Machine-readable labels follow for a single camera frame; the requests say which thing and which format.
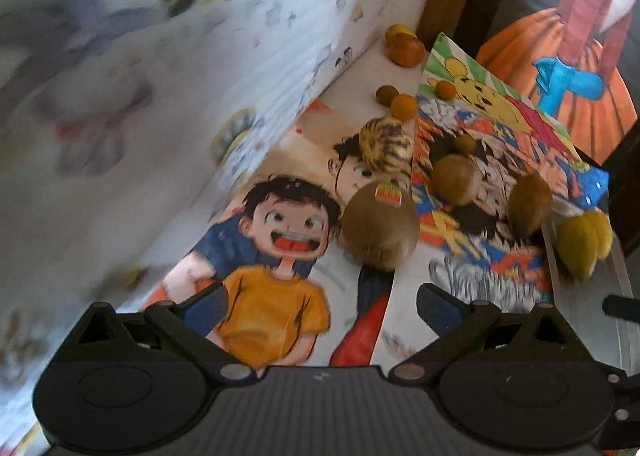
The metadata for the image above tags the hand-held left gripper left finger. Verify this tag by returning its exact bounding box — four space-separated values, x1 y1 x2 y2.
75 281 252 382

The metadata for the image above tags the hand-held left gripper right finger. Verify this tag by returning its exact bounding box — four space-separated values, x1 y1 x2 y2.
389 282 582 382

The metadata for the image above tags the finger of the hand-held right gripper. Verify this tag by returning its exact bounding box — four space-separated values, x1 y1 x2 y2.
601 293 640 324

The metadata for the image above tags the cartoon boy poster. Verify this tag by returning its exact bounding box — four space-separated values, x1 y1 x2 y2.
142 98 418 369

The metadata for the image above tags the colourful anime poster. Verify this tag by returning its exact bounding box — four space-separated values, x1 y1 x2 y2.
372 90 612 369

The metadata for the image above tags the yellow-green star fruit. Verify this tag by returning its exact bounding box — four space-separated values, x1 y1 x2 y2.
554 211 613 281

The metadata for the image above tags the large brown coconut with sticker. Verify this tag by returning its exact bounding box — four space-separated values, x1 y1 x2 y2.
341 180 421 271

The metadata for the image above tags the brown kiwi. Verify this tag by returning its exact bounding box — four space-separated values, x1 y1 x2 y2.
431 155 482 207
507 175 554 239

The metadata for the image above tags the striped yellow melon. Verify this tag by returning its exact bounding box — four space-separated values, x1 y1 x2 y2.
359 117 413 173

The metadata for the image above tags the yellow bear poster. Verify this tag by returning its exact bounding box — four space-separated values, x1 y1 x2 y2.
419 32 591 167

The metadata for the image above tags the red-orange apple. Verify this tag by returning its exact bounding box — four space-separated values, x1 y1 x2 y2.
384 33 425 68

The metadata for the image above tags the orange dress figure poster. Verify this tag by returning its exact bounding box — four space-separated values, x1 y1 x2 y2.
475 0 640 167

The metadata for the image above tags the printed white wall cloth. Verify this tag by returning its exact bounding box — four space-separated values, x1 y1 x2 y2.
0 0 446 456

